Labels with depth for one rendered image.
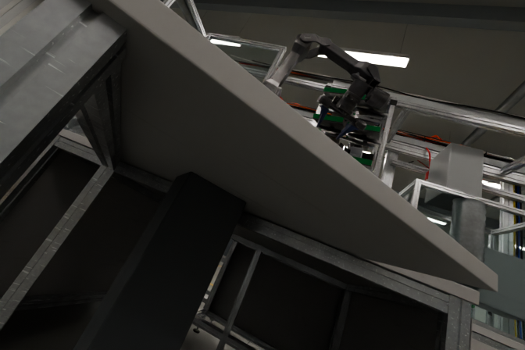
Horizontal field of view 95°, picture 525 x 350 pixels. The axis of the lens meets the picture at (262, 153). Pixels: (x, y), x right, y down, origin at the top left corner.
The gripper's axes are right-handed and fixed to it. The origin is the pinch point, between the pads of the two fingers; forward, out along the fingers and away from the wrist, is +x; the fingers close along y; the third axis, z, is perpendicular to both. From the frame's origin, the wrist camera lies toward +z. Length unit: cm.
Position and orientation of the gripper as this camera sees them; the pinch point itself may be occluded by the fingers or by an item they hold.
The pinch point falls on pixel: (332, 125)
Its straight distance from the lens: 89.7
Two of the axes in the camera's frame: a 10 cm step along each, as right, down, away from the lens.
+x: -5.3, 8.2, 2.2
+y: -8.4, -5.3, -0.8
